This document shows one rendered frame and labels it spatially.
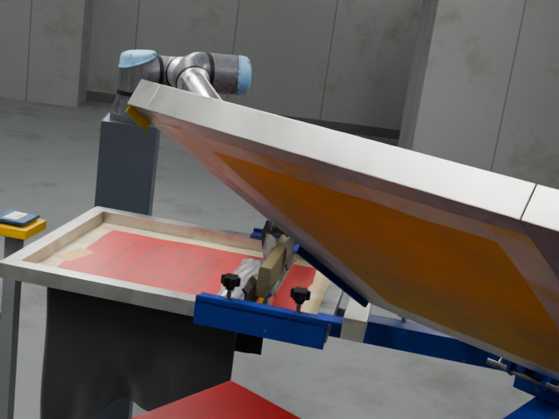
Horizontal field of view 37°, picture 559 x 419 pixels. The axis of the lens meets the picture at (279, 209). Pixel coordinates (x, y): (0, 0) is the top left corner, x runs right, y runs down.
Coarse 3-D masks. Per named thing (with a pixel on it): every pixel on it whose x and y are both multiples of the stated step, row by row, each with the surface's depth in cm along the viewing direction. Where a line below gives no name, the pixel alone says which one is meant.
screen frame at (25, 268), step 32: (64, 224) 230; (96, 224) 244; (128, 224) 247; (160, 224) 246; (192, 224) 246; (32, 256) 205; (64, 288) 195; (96, 288) 193; (128, 288) 192; (160, 288) 194
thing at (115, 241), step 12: (108, 240) 233; (120, 240) 234; (132, 240) 236; (144, 240) 237; (156, 240) 239; (168, 240) 240; (108, 252) 224; (204, 252) 234; (216, 252) 236; (228, 252) 237; (228, 264) 227; (240, 264) 228; (288, 276) 224; (300, 276) 226; (312, 276) 227
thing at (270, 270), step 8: (280, 240) 219; (280, 248) 213; (272, 256) 205; (280, 256) 208; (264, 264) 198; (272, 264) 199; (280, 264) 210; (264, 272) 197; (272, 272) 198; (280, 272) 212; (264, 280) 197; (272, 280) 201; (256, 288) 198; (264, 288) 198; (256, 296) 198; (264, 296) 198
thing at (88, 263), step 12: (96, 252) 222; (60, 264) 210; (72, 264) 211; (84, 264) 212; (96, 264) 213; (108, 276) 207; (216, 276) 217; (168, 288) 204; (204, 288) 207; (216, 288) 208; (288, 288) 215; (276, 300) 206; (288, 300) 207
